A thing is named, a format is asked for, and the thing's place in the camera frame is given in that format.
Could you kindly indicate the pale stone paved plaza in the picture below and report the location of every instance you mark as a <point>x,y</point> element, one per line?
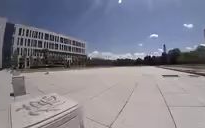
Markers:
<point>136,100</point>

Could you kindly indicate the row of dark trees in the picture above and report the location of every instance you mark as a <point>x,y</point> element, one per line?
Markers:
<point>163,58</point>

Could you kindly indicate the distant tower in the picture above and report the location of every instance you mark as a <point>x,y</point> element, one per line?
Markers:
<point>164,49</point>

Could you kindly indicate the white multi-storey building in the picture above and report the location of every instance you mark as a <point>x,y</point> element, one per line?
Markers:
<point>40,43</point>

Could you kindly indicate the dark rectangular ground grate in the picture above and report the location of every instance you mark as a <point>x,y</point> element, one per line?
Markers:
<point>170,75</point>

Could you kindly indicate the engraved pale stone block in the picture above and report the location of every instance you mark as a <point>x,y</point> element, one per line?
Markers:
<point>43,111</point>

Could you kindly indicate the small upright stone block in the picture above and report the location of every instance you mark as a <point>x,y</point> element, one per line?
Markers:
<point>18,86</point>

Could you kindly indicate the dark raised kerb strip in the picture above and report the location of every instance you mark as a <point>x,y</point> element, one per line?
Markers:
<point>190,71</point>

